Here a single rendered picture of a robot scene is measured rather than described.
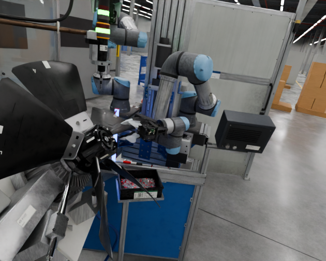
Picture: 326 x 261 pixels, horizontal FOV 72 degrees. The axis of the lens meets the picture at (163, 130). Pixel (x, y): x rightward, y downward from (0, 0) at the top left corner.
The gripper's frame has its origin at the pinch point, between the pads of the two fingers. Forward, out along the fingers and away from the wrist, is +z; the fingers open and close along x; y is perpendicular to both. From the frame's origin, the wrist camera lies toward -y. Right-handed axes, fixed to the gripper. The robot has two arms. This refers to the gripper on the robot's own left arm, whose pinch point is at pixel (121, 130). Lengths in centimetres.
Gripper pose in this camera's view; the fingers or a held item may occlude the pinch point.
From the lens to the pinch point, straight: 97.3
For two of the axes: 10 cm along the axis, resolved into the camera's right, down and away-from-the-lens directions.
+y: 5.7, 4.8, -6.7
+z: -8.0, 1.3, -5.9
